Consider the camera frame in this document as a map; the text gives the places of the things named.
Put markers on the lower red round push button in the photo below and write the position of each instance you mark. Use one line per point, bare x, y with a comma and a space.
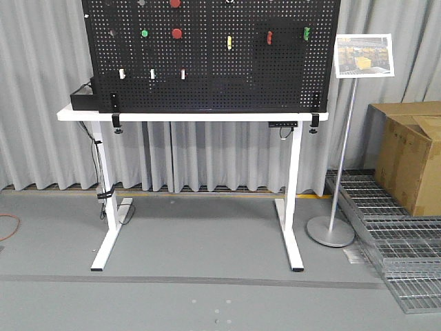
177, 33

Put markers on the red round push button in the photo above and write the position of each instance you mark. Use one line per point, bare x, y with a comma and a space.
175, 3
177, 33

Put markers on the upper red round push button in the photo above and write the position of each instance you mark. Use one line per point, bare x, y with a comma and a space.
175, 3

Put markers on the black desk height controller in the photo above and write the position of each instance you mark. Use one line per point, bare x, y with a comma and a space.
283, 124

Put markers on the right black pegboard clamp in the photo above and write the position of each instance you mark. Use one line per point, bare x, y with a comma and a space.
315, 120

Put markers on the black pegboard clamp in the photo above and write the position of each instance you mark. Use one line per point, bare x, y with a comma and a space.
114, 98
315, 120

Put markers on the white standing desk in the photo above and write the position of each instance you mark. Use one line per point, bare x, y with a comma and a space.
285, 206

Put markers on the left black pegboard clamp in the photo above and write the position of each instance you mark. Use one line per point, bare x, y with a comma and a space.
114, 98

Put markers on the black perforated pegboard panel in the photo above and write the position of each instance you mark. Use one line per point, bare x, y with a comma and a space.
252, 77

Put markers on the silver sign stand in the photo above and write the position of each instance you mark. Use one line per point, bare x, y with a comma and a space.
332, 231

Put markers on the black box on desk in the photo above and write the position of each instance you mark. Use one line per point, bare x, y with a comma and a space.
85, 98

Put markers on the printed photo sign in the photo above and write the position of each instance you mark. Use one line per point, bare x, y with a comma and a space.
363, 56

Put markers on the brown cardboard box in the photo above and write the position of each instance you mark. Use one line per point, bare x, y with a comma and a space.
408, 165

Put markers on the metal floor grating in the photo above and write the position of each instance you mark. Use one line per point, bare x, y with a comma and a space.
405, 250

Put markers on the grey curtain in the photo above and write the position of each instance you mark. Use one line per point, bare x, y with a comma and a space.
45, 57

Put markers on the yellow toggle switch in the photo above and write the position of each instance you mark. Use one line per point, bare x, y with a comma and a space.
229, 42

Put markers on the red toggle switch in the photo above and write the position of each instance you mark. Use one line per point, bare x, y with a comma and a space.
269, 37

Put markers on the green toggle switch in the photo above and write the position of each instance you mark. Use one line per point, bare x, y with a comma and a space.
306, 33

